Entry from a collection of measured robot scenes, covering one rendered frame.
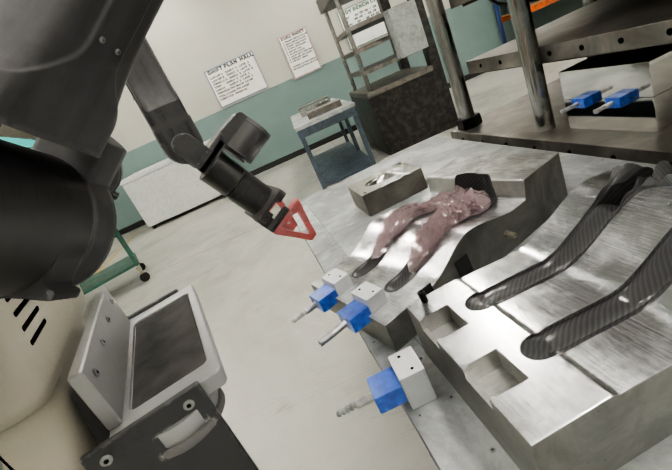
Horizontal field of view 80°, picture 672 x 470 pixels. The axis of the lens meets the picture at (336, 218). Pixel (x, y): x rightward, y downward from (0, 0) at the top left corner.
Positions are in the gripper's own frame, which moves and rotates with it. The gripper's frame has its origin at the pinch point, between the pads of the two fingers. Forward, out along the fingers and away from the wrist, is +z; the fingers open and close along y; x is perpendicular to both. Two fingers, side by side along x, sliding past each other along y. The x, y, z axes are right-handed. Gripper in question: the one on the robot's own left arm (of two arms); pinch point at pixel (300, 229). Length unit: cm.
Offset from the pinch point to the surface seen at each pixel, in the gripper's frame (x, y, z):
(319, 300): 8.8, -2.9, 9.8
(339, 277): 3.3, -2.1, 11.2
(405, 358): 7.4, -26.3, 12.2
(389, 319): 4.4, -17.6, 13.6
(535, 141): -66, 22, 58
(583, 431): 3, -48, 13
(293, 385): 57, 97, 83
